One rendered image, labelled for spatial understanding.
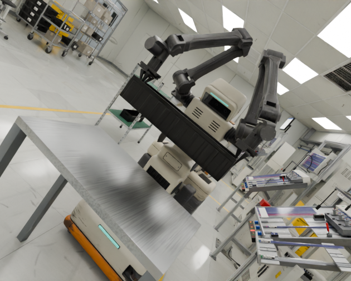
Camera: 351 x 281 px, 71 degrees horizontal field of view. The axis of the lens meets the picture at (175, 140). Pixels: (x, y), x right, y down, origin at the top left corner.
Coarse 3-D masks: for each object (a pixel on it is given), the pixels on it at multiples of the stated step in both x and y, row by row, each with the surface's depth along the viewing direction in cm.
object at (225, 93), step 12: (216, 84) 133; (228, 84) 136; (204, 96) 137; (216, 96) 131; (228, 96) 130; (240, 96) 132; (216, 108) 135; (228, 108) 130; (240, 108) 135; (228, 120) 134
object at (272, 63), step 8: (264, 56) 116; (272, 56) 115; (272, 64) 112; (280, 64) 116; (272, 72) 108; (264, 80) 112; (272, 80) 105; (264, 88) 107; (272, 88) 102; (264, 96) 100; (272, 96) 100; (264, 104) 96; (272, 104) 99; (264, 112) 95; (272, 112) 95; (272, 120) 97
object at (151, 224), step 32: (32, 128) 83; (64, 128) 99; (96, 128) 122; (0, 160) 87; (64, 160) 80; (96, 160) 95; (128, 160) 115; (96, 192) 77; (128, 192) 90; (160, 192) 108; (32, 224) 135; (128, 224) 74; (160, 224) 86; (192, 224) 103; (160, 256) 71
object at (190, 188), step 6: (150, 168) 146; (150, 174) 146; (156, 174) 145; (156, 180) 144; (162, 180) 143; (162, 186) 142; (168, 186) 143; (180, 186) 160; (186, 186) 154; (192, 186) 162; (180, 192) 153; (186, 192) 152; (192, 192) 153; (174, 198) 154; (180, 198) 153; (186, 198) 152; (180, 204) 153
